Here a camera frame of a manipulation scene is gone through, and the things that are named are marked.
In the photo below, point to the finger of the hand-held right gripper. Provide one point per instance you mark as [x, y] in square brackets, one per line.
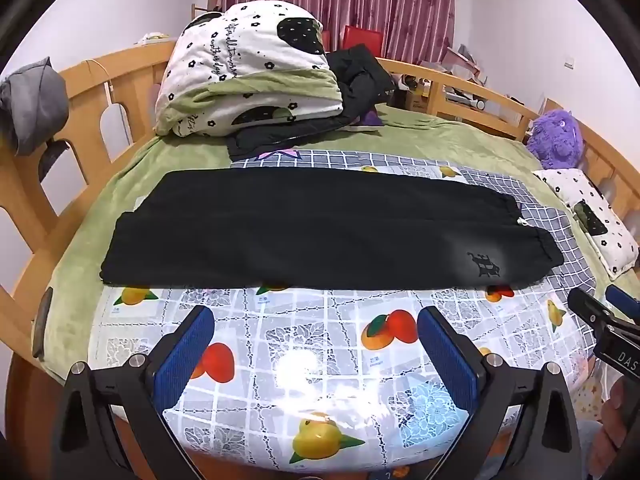
[590, 306]
[625, 302]

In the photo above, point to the floral pillow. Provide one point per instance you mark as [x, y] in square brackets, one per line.
[595, 220]

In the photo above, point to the red box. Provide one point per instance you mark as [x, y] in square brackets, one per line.
[362, 40]

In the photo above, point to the fruit print plastic tablecloth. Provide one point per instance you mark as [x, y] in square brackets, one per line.
[300, 325]

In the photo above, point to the folded floral quilt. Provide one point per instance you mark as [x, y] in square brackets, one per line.
[250, 60]

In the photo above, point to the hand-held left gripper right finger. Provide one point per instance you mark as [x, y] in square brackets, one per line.
[445, 355]

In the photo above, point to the black pants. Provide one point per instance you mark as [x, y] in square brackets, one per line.
[300, 230]

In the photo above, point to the purple cloth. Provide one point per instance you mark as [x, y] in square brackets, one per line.
[371, 120]

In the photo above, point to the cardboard box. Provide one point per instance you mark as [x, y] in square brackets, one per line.
[417, 99]

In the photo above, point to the purple plush toy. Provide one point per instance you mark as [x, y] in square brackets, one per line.
[555, 137]

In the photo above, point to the person's right hand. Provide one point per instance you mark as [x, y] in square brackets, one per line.
[615, 430]

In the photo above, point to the pile of papers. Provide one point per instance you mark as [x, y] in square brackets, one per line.
[465, 62]

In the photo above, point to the black jacket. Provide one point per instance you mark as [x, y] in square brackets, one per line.
[360, 80]

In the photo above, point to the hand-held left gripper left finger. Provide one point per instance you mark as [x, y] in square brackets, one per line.
[182, 355]

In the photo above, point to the wooden bed frame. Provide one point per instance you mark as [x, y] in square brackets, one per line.
[140, 70]

